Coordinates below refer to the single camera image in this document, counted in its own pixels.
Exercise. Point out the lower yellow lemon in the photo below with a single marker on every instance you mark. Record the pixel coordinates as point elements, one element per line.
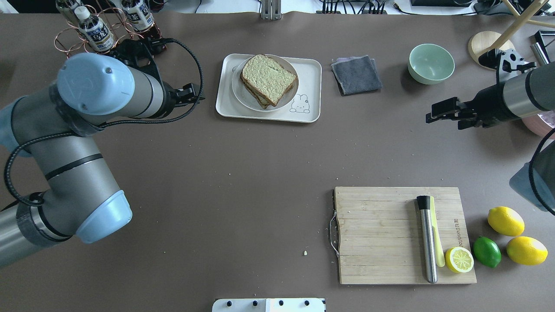
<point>526,251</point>

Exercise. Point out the lower left drink bottle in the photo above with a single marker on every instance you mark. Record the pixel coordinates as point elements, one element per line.
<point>138,14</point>

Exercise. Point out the top drink bottle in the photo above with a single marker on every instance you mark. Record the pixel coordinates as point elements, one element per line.
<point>96,32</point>

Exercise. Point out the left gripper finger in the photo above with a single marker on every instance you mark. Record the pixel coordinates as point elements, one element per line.
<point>189,94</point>

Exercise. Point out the yellow lemon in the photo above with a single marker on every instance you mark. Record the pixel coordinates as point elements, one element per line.
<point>526,251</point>
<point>506,221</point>

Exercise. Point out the halved lemon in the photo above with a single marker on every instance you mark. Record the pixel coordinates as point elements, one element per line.
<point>459,260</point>

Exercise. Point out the white round plate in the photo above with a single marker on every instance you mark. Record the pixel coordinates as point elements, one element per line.
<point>238,70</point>

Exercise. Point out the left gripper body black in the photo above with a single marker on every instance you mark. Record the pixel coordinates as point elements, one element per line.
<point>168,101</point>

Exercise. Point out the green lime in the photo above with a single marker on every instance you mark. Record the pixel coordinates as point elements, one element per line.
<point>487,252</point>

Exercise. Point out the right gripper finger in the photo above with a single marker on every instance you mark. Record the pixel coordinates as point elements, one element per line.
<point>455,110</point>

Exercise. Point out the bamboo cutting board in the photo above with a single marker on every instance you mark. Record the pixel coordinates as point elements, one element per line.
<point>380,235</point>

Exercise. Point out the grey folded cloth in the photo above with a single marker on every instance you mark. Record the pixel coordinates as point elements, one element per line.
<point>356,75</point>

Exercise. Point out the wooden cup stand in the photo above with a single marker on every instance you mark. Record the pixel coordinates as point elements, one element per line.
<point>488,40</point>

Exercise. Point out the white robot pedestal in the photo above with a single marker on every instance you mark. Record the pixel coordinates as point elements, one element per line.
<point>270,305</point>

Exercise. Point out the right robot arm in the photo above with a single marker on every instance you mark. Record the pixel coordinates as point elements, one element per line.
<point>518,97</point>

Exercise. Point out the mint green bowl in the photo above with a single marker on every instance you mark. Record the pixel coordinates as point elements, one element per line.
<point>430,64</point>

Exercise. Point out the pink bowl with ice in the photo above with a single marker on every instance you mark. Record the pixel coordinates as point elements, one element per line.
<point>540,124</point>

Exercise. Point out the yellow plastic knife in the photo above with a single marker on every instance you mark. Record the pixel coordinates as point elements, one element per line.
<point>438,249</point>

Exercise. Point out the copper wire bottle rack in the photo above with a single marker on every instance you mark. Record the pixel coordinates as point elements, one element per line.
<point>71,41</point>

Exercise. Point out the drink bottle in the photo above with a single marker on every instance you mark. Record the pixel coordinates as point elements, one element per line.
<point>67,9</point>
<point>138,14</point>
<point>96,32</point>

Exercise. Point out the lower right drink bottle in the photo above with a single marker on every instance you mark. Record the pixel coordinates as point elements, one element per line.
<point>67,9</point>

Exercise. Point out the upper yellow lemon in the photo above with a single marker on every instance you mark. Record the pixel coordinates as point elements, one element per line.
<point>506,221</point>

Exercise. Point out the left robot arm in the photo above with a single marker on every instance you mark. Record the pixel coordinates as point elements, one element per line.
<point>55,126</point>

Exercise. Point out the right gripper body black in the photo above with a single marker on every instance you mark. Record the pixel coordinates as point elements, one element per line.
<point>489,102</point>

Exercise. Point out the steel muddler black tip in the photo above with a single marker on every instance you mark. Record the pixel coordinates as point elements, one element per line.
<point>424,206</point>

